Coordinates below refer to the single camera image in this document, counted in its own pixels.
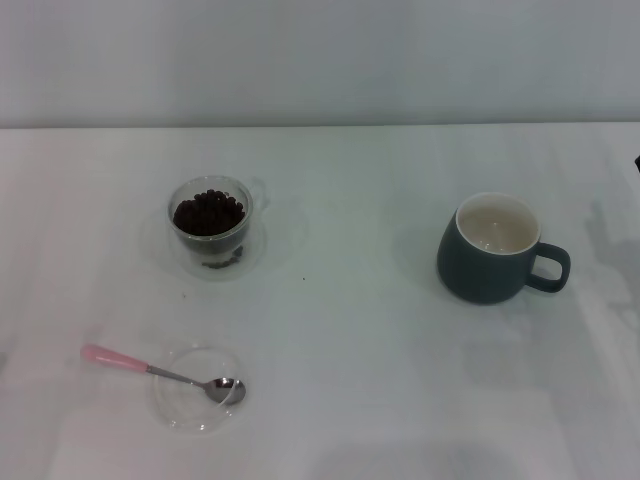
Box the dark teal ceramic mug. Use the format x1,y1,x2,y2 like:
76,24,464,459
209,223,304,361
436,192,572,305

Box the pink-handled metal spoon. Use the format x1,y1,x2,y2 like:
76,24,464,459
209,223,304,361
80,344,247,405

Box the clear glass saucer with beans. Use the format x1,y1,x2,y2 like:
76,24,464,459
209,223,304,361
143,208,270,283

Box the double-walled glass cup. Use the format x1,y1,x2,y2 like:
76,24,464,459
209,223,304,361
167,174,269,254

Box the empty clear glass saucer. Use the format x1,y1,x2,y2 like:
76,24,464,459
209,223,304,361
148,341,242,434

